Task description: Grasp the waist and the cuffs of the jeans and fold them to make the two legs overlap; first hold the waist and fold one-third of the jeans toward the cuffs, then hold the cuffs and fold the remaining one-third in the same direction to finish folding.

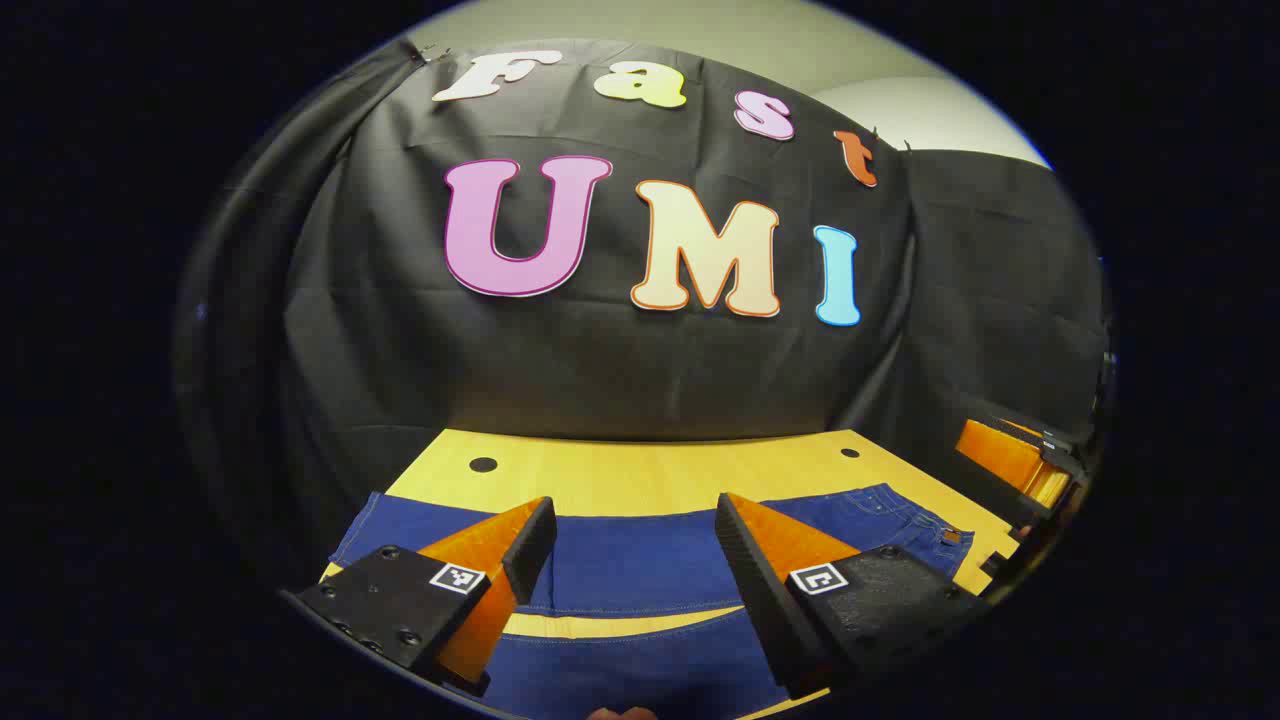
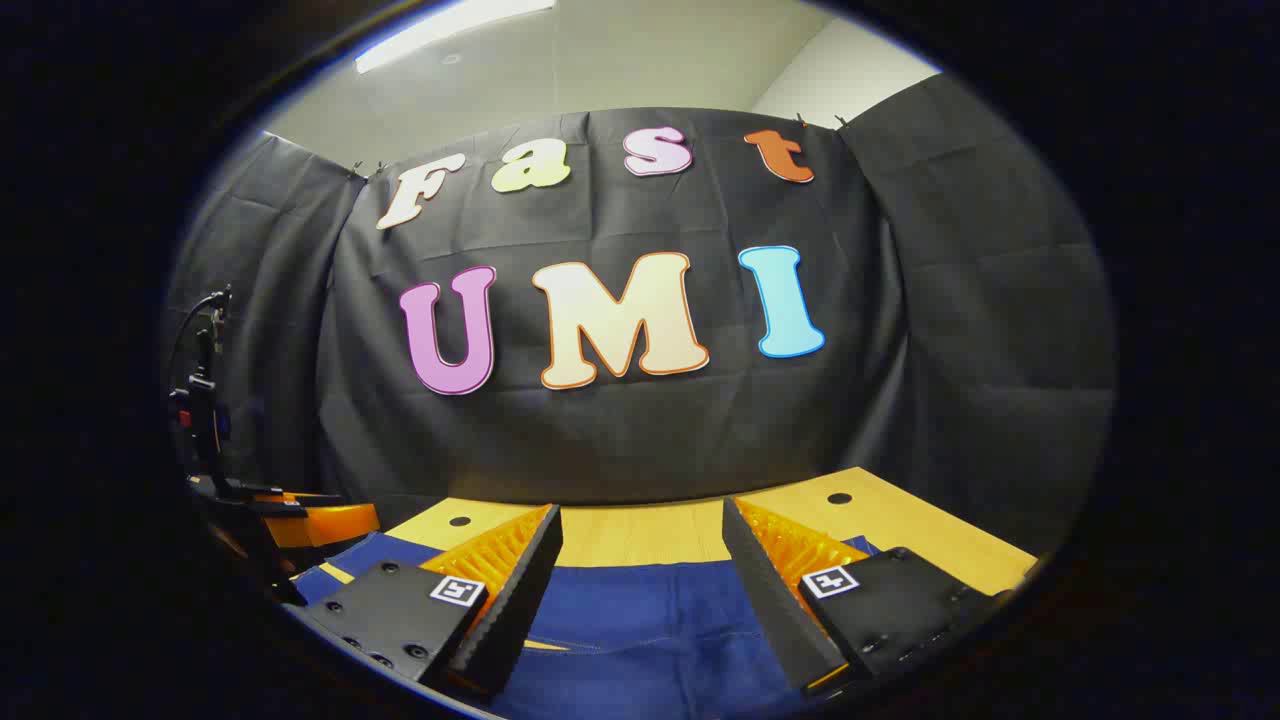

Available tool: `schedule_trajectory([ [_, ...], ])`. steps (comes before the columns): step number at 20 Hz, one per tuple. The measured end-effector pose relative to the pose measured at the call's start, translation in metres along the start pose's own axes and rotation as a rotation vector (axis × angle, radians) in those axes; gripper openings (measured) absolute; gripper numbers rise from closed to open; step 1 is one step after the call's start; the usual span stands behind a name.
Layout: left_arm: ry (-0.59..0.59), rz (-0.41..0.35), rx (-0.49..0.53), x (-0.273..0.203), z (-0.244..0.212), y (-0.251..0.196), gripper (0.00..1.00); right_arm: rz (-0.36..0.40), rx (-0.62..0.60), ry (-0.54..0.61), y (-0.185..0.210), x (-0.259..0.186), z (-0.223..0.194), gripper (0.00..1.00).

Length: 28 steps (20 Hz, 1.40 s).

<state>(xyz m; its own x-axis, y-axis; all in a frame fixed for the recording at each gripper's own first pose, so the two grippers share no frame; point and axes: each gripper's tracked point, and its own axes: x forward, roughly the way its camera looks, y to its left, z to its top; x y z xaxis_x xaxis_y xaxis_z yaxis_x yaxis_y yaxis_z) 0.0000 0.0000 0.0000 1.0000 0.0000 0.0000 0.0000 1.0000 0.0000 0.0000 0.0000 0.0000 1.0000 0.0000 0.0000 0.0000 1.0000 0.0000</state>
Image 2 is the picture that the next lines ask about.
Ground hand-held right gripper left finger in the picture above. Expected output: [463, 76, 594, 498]
[285, 503, 564, 701]

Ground blue denim jeans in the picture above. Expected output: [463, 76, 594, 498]
[295, 532, 881, 720]

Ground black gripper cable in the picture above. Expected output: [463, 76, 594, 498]
[168, 288, 231, 401]

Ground black backdrop cloth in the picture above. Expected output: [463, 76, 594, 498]
[165, 72, 1116, 561]

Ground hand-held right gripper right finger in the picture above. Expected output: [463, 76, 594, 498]
[722, 497, 1011, 698]

